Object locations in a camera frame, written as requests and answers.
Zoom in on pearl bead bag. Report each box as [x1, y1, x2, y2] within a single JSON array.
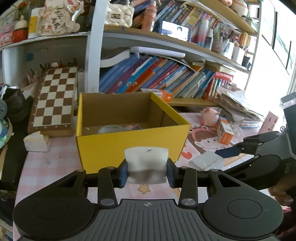
[[229, 121, 244, 138]]

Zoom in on orange white usmile box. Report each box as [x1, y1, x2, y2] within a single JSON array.
[[215, 117, 234, 145]]

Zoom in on white power adapter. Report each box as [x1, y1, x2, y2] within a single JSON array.
[[188, 152, 224, 171]]

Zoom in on white sponge block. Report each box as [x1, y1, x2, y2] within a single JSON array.
[[125, 147, 169, 185]]

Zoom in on clear tape roll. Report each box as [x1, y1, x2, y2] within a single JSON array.
[[97, 125, 126, 134]]

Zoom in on grey blue stamp toy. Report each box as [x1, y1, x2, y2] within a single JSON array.
[[125, 124, 142, 131]]

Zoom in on person's hand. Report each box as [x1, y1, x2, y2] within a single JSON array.
[[268, 173, 295, 206]]

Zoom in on pink cylinder container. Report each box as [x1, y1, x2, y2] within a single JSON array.
[[258, 111, 278, 134]]

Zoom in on stack of papers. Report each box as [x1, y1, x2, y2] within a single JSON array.
[[214, 87, 263, 128]]

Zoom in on pink plush pig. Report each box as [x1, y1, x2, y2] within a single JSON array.
[[200, 107, 220, 127]]

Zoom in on yellow cardboard box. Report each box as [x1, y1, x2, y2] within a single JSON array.
[[76, 92, 191, 174]]

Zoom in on red dictionary books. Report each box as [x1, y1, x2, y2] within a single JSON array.
[[202, 71, 233, 100]]

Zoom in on pink cartoon desk mat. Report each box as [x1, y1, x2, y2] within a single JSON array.
[[14, 112, 273, 239]]

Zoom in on white tissue pack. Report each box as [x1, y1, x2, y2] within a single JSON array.
[[23, 131, 49, 152]]

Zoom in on toothpaste box on shelf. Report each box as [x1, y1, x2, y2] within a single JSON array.
[[140, 88, 173, 102]]

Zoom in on wooden chessboard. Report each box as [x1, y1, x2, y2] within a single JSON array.
[[28, 67, 77, 138]]

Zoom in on row of leaning books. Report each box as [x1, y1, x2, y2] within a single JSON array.
[[99, 53, 215, 98]]

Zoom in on white bookshelf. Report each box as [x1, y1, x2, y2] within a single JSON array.
[[0, 0, 262, 110]]

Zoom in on white quilted handbag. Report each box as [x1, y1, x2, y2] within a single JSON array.
[[104, 1, 134, 28]]

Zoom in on pink spray bottle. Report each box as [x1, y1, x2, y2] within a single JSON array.
[[142, 0, 157, 31]]

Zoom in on bunny ceramic figurine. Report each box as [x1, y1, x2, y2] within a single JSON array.
[[37, 0, 84, 36]]

